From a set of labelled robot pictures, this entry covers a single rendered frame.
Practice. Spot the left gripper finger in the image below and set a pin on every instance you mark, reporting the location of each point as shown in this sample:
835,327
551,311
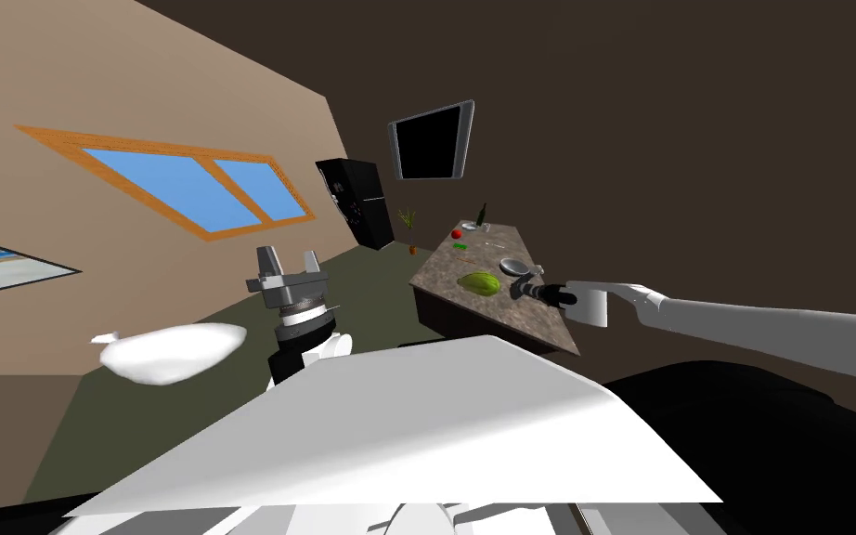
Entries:
311,262
269,261

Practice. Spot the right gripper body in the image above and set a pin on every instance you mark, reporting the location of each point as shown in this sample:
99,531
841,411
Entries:
525,287

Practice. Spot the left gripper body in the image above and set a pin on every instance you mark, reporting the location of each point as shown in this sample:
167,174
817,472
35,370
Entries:
293,288

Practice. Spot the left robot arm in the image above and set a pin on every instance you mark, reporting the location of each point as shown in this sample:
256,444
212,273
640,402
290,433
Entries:
308,336

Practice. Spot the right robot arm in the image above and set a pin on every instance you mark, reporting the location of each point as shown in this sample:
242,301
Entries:
755,334

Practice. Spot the grey bowl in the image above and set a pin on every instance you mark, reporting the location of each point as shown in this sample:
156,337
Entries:
514,266

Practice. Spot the green melon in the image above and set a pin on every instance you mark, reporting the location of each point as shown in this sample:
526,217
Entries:
480,284

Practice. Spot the brown stone-top table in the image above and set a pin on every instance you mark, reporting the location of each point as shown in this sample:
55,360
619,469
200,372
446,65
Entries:
472,316

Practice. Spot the black refrigerator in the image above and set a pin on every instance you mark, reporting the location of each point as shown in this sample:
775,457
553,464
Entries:
360,200

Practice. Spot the dark green bottle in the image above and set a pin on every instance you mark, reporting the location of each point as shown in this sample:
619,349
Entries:
481,217

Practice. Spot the potted plant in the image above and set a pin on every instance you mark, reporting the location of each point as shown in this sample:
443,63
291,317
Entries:
409,227

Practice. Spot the orange-framed window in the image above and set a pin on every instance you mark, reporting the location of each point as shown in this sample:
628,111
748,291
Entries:
198,186

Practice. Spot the white oval shape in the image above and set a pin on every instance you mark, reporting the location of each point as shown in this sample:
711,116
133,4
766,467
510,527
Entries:
172,353

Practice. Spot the grey-framed black screen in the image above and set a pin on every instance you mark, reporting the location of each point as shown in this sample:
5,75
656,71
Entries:
432,141

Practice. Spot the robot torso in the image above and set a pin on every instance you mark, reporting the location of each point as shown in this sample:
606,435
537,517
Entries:
398,423

